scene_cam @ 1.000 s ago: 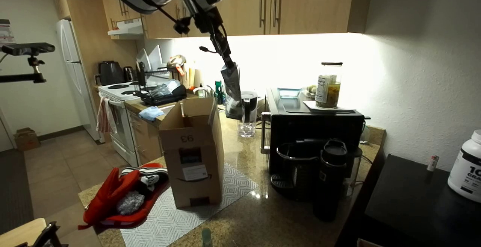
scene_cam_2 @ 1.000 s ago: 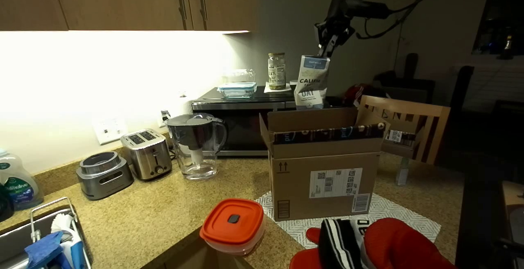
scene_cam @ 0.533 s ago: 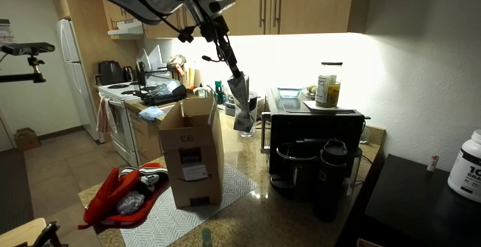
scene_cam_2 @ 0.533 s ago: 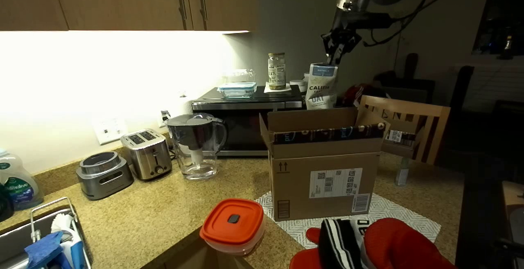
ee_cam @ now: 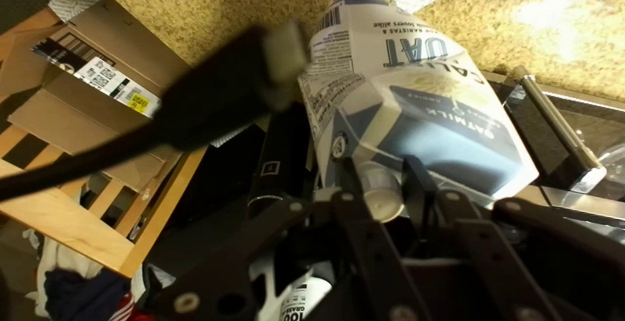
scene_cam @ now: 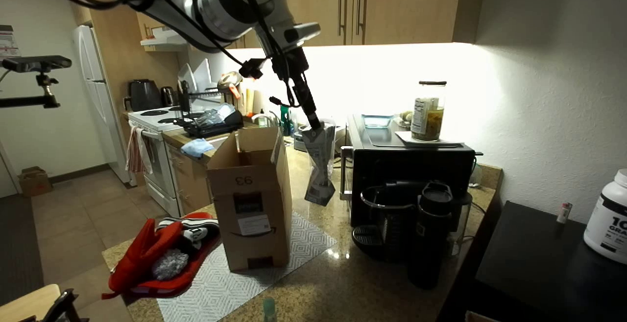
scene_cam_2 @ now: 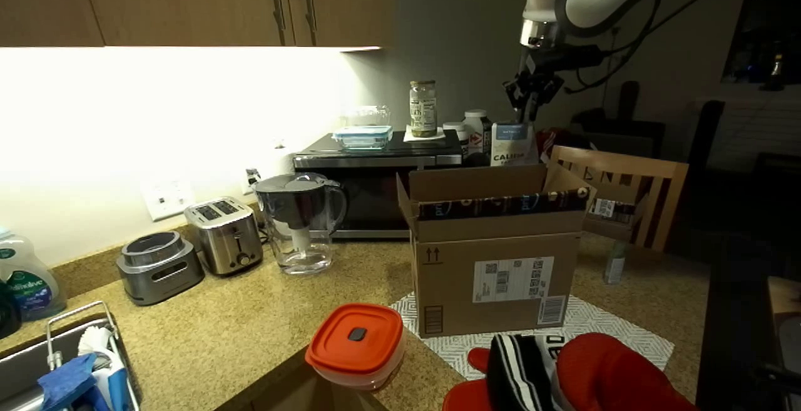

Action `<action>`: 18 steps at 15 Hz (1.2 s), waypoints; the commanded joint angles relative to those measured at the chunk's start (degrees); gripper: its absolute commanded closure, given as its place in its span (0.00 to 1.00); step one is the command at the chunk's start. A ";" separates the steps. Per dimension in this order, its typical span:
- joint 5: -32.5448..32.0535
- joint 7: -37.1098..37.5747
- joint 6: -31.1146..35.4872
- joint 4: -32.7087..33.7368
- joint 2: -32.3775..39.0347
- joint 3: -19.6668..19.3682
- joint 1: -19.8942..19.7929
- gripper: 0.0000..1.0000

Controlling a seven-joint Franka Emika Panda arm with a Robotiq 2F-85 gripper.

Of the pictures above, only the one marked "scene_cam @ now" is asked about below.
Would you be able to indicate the small dark pot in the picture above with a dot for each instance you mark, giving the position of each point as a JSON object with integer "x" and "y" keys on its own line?
{"x": 168, "y": 96}

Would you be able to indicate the red oven mitt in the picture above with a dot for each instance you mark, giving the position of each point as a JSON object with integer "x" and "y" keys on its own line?
{"x": 142, "y": 253}

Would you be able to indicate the small white tube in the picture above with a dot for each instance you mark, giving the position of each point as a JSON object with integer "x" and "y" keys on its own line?
{"x": 564, "y": 212}

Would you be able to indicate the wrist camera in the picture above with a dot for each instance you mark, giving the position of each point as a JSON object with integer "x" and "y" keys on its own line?
{"x": 252, "y": 67}

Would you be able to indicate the blue cloth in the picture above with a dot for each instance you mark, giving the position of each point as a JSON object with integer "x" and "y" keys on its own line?
{"x": 197, "y": 147}

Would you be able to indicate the green bottle cap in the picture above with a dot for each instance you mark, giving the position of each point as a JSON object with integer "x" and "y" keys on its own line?
{"x": 269, "y": 309}

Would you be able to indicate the open cardboard box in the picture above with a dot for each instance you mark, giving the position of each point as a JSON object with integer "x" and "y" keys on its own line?
{"x": 252, "y": 199}

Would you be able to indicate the grey paper pouch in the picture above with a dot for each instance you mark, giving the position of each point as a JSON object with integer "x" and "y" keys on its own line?
{"x": 319, "y": 165}

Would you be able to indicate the stove burner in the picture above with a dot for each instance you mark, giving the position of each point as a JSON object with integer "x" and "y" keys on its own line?
{"x": 154, "y": 112}
{"x": 169, "y": 120}

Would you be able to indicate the black side table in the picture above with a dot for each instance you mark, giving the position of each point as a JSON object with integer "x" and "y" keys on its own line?
{"x": 539, "y": 268}

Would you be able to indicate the dark floor rug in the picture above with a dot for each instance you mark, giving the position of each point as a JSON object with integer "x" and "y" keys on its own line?
{"x": 17, "y": 253}

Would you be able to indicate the green soap bottle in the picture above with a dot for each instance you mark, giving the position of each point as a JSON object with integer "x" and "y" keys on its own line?
{"x": 286, "y": 123}

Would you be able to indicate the white range hood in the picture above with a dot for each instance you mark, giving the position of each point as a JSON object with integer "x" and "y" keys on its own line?
{"x": 164, "y": 40}

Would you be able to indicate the white plates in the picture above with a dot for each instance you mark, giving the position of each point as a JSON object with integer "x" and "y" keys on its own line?
{"x": 193, "y": 77}

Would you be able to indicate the small cardboard box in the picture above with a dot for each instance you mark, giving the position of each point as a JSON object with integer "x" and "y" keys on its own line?
{"x": 35, "y": 182}

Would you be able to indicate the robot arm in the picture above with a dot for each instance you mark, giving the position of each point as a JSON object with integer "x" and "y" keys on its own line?
{"x": 223, "y": 6}

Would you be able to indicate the black kettle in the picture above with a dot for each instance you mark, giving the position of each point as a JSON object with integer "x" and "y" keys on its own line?
{"x": 144, "y": 95}

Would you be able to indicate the white refrigerator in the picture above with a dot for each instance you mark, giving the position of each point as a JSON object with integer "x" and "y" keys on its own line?
{"x": 98, "y": 96}

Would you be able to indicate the black tumbler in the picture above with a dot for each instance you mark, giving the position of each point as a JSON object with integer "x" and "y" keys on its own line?
{"x": 430, "y": 238}

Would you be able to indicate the glass dish with blue rim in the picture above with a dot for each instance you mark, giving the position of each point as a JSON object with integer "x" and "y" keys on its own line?
{"x": 377, "y": 121}

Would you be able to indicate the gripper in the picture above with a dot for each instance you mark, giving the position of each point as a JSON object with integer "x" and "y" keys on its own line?
{"x": 290, "y": 64}

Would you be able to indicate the black microwave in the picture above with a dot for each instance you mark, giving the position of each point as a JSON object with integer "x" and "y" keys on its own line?
{"x": 411, "y": 170}

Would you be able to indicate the black dish rack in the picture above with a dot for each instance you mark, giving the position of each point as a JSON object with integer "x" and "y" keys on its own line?
{"x": 210, "y": 123}

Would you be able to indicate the glass jar with black lid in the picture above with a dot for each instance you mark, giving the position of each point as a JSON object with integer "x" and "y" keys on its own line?
{"x": 427, "y": 113}

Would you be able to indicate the white patterned mat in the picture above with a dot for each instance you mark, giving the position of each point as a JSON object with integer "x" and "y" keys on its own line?
{"x": 220, "y": 283}

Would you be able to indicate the white paper sheet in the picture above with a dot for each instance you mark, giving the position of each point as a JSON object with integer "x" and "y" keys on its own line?
{"x": 406, "y": 138}

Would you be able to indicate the white stove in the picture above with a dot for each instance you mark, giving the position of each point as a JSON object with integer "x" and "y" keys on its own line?
{"x": 159, "y": 175}

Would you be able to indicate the white supplement tub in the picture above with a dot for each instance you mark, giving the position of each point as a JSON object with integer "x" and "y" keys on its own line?
{"x": 610, "y": 224}

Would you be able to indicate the striped hanging towel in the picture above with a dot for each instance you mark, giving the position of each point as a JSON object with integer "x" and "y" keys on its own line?
{"x": 137, "y": 153}

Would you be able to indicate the grey crumpled ball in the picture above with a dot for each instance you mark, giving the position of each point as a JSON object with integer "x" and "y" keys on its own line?
{"x": 170, "y": 264}

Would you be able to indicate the camera on mount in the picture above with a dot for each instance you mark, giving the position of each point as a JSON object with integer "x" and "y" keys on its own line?
{"x": 36, "y": 63}

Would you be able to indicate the black coffee machine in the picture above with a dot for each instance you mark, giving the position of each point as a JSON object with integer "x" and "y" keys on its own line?
{"x": 387, "y": 224}

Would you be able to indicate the black white striped cloth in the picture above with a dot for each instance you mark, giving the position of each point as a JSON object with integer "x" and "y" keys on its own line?
{"x": 196, "y": 229}

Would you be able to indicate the wooden wall cabinet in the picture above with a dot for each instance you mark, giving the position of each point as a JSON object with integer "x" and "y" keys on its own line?
{"x": 406, "y": 3}

